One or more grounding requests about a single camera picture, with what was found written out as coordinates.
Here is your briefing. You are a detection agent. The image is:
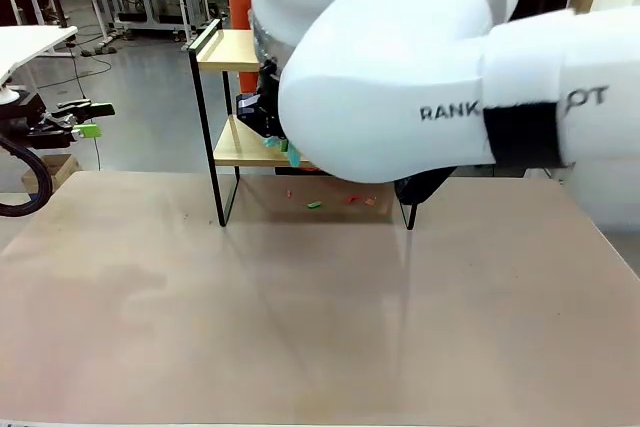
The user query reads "black left arm cable sleeve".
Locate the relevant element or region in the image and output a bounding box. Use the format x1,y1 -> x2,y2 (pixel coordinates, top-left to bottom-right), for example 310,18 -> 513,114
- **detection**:
0,134 -> 55,218

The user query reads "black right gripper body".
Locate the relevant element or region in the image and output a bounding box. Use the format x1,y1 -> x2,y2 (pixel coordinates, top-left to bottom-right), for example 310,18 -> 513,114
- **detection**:
236,91 -> 287,142

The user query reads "small white table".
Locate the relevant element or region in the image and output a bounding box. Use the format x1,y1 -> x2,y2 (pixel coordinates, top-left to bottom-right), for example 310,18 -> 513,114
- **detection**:
0,25 -> 79,87

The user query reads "person in orange hoodie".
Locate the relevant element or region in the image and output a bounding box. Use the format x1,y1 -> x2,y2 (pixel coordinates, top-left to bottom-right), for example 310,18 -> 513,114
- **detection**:
227,0 -> 259,94

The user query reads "brown cardboard box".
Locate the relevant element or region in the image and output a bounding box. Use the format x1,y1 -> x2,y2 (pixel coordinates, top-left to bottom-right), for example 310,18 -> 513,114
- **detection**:
22,153 -> 82,194

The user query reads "two-tier wood and black shelf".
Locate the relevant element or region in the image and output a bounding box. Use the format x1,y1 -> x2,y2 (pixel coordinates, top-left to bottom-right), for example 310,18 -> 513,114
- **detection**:
188,18 -> 419,231

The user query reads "black floor cable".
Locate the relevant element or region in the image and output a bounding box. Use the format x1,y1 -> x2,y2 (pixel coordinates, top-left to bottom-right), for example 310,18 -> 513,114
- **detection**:
69,31 -> 115,172

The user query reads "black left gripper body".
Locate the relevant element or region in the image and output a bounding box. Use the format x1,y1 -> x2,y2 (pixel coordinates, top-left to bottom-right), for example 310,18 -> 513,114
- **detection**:
0,95 -> 49,148

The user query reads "teal microfiber duster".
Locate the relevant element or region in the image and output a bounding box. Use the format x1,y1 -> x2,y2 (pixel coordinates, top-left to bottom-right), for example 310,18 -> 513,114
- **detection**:
263,135 -> 304,169

